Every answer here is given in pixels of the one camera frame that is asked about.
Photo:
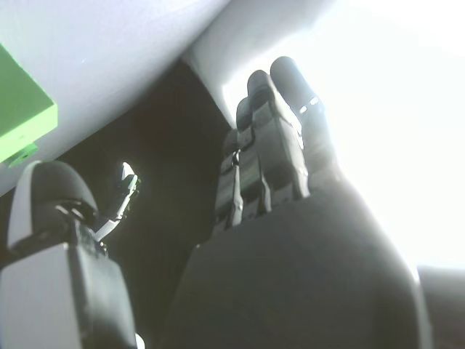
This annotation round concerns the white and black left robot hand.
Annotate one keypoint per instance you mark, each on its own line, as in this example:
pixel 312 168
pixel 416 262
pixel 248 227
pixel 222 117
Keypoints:
pixel 290 261

